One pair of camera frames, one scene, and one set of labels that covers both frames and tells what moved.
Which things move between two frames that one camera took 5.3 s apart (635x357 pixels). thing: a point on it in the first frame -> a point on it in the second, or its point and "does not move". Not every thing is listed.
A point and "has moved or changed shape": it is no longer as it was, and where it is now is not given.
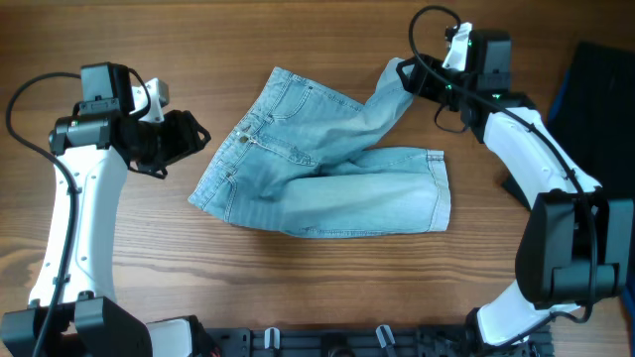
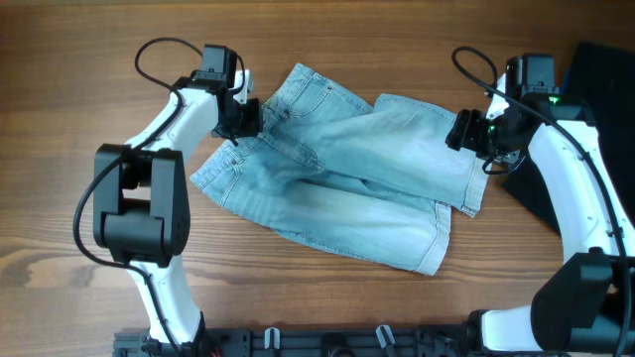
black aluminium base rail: [362, 343] does not move
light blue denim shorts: [297, 161] has moved or changed shape
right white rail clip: [385, 335] does not move
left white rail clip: [272, 338] does not move
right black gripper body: [433, 86] -> [487, 137]
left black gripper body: [164, 143] -> [245, 120]
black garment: [595, 121] does not move
